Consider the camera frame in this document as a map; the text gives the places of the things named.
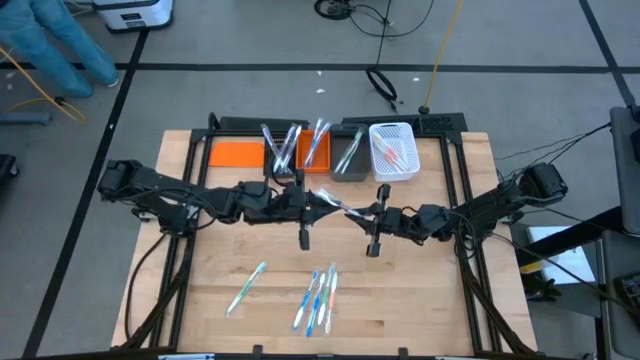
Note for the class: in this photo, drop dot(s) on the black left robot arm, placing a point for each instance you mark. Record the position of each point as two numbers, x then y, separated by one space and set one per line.
165 195

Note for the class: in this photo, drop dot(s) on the silver frame bracket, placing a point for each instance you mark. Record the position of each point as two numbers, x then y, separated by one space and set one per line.
142 216

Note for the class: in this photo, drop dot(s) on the black perforated basket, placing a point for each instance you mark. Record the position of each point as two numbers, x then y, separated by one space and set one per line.
267 172

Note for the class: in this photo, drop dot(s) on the orange toothbrush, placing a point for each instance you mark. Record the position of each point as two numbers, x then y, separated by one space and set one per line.
385 147
397 160
392 152
331 305

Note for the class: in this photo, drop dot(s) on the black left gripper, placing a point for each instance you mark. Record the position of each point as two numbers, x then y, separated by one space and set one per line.
275 205

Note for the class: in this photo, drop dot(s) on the grey cabinet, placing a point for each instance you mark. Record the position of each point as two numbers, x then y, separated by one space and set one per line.
625 170

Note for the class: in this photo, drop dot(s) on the green toothbrush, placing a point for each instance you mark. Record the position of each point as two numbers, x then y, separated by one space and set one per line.
325 297
345 159
356 140
245 290

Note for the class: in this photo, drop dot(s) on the black flat panel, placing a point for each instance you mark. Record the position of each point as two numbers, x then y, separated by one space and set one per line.
240 123

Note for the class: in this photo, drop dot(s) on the orange flat mat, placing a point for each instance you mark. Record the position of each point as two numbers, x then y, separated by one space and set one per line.
235 155

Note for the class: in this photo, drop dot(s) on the black caster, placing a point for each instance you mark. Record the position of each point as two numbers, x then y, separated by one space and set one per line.
7 166

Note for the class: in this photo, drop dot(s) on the black perforated panel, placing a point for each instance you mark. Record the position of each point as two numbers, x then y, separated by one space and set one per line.
440 122

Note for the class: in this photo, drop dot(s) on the grey translucent bin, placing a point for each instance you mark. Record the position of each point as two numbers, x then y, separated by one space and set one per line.
340 176

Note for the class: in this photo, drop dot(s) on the white perforated basket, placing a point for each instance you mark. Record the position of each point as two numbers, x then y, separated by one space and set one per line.
410 170

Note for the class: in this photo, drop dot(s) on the orange perforated basket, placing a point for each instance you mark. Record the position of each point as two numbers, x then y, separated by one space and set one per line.
302 167

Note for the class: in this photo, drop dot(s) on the blue toothbrush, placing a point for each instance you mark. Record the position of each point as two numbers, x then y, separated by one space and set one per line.
312 145
321 137
315 307
304 302

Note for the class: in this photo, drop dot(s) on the white sheet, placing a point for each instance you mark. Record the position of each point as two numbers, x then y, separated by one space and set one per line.
565 260

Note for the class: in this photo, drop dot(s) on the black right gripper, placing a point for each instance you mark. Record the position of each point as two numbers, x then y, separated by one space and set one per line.
405 222

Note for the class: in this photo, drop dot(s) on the person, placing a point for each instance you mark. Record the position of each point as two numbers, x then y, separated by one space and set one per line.
55 50

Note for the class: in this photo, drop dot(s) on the grey floor bar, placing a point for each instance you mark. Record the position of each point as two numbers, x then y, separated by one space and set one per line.
25 118

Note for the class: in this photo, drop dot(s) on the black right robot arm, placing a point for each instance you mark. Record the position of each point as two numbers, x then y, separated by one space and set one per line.
500 205

